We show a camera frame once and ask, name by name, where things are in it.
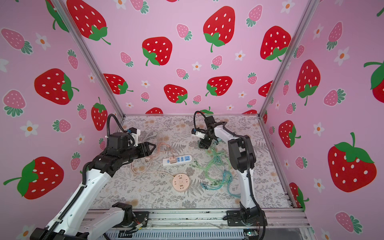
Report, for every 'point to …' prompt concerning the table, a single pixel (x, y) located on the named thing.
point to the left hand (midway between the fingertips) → (151, 146)
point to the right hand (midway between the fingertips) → (203, 140)
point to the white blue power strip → (180, 159)
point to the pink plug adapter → (173, 159)
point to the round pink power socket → (181, 182)
